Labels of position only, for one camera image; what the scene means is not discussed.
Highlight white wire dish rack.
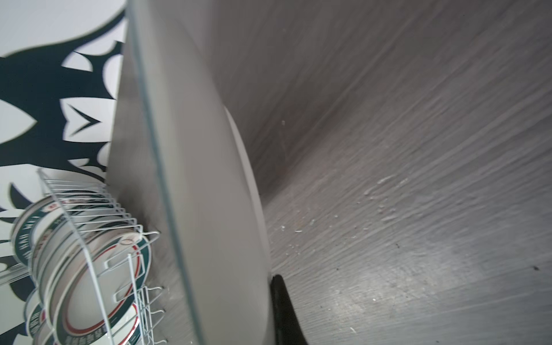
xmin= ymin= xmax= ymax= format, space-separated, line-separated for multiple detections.
xmin=1 ymin=170 xmax=164 ymax=344

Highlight green red rimmed plate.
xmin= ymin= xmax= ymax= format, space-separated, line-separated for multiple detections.
xmin=39 ymin=230 xmax=151 ymax=344

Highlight green cloud pattern plate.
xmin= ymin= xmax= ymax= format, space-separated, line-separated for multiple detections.
xmin=11 ymin=196 xmax=67 ymax=267

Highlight white plate red characters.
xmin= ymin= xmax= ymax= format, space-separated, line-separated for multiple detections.
xmin=106 ymin=1 xmax=275 ymax=344

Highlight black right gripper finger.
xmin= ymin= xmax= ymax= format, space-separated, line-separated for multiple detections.
xmin=270 ymin=275 xmax=308 ymax=345

